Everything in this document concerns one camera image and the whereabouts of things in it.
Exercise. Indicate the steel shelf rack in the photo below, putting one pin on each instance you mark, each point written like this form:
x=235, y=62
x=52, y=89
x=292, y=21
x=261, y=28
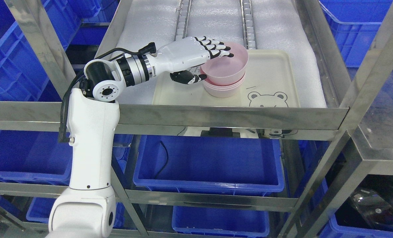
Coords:
x=352, y=155

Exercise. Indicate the blue crate lower shelf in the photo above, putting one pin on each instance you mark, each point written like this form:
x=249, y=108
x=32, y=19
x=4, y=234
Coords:
x=230, y=166

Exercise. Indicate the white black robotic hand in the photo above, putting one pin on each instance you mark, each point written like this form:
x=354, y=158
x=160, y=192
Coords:
x=177, y=57

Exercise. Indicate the cream bear tray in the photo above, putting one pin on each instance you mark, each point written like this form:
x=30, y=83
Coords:
x=268, y=82

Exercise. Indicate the pink ikea bowl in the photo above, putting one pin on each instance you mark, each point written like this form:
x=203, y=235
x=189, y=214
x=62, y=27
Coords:
x=224, y=71

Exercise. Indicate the stacked pink bowls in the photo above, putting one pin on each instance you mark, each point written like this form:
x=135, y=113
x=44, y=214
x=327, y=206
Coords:
x=223, y=91

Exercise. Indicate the black helmet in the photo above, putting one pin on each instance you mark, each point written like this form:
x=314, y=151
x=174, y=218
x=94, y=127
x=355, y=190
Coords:
x=375, y=208

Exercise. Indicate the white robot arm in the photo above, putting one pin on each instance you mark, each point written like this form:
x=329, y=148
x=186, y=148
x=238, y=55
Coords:
x=88, y=119

